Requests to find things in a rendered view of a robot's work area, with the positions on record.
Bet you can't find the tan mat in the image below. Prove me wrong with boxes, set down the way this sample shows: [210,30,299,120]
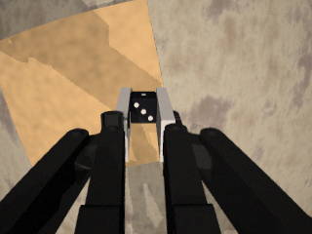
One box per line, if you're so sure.
[0,0,164,167]

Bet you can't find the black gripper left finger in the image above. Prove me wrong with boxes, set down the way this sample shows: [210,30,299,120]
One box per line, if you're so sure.
[0,87,131,234]

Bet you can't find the black die with white pips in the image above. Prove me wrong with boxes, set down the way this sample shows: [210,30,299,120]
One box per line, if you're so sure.
[131,92,157,124]

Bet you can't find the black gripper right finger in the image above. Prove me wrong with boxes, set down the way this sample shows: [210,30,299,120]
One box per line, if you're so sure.
[156,88,312,234]

